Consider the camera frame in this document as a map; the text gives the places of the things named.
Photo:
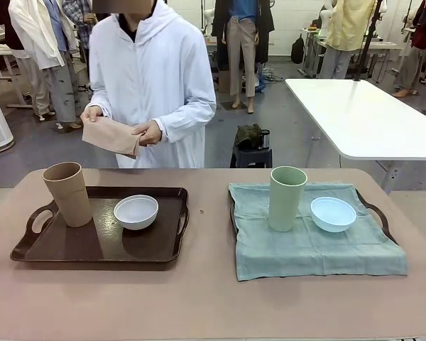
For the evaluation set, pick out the tall beige cup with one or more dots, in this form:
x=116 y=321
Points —
x=71 y=199

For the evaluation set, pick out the beige cloth mat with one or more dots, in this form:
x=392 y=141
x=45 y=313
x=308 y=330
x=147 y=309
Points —
x=110 y=136

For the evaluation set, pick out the white bowl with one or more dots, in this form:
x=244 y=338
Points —
x=136 y=218

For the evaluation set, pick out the tall green cup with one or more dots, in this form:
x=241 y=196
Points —
x=285 y=202

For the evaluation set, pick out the green cloth mat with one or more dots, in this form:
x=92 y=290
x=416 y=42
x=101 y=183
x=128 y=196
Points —
x=305 y=252

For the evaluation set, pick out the light blue bowl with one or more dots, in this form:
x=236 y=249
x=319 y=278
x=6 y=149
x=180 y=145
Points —
x=333 y=223

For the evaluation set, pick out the person's left forearm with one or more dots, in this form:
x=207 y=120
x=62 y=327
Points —
x=188 y=117

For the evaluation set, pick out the person's right forearm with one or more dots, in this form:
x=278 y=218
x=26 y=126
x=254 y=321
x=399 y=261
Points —
x=101 y=103

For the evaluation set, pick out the dark brown serving tray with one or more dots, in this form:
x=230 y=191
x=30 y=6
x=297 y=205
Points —
x=74 y=241
x=231 y=215

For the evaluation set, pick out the person's right hand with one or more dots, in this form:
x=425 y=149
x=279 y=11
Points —
x=91 y=113

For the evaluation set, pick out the person's left hand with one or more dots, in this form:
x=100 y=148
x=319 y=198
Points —
x=152 y=133

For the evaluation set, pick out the white standing desk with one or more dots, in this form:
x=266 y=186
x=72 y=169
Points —
x=0 y=49

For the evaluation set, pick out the mannequin in plaid shirt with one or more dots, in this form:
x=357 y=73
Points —
x=76 y=14

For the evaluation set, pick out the person in white jacket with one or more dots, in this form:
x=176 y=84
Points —
x=145 y=71

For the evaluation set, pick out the cardboard box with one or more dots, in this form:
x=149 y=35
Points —
x=224 y=81

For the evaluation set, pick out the olive green bag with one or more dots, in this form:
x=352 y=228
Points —
x=246 y=135

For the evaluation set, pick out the dark plastic stool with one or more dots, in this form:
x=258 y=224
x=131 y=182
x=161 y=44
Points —
x=252 y=156

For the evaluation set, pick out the mannequin in beige trousers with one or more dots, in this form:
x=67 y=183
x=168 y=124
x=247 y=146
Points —
x=241 y=53

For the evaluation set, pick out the black thermos mug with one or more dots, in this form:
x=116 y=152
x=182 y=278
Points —
x=265 y=140

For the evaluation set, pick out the black backpack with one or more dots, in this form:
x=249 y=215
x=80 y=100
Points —
x=297 y=49

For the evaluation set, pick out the large white table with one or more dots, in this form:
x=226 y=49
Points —
x=358 y=113

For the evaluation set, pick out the mannequin in yellow shirt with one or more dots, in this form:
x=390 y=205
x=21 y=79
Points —
x=348 y=25

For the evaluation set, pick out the black stand pole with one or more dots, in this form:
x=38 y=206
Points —
x=367 y=42

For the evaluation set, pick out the mannequin in dark red garment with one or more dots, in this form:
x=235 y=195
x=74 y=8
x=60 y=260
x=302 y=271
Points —
x=422 y=35

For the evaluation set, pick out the white frame workbench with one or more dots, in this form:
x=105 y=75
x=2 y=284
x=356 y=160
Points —
x=314 y=35

